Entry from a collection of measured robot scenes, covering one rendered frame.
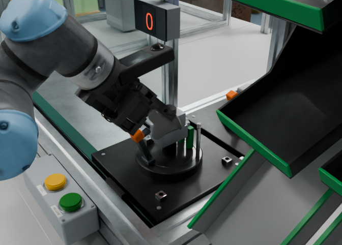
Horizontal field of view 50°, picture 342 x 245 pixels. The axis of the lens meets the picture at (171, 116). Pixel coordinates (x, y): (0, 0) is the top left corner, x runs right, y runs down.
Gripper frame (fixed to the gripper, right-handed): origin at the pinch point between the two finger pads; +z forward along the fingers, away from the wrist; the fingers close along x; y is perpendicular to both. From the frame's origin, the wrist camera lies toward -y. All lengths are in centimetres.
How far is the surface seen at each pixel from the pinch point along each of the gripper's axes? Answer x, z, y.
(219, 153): 5.2, 13.8, -0.3
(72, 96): -48, 12, 10
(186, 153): 2.6, 7.6, 3.9
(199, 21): -96, 78, -58
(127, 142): -10.6, 5.1, 9.8
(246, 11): -214, 231, -160
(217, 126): -2.8, 18.4, -5.8
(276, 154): 29.7, -14.5, -1.8
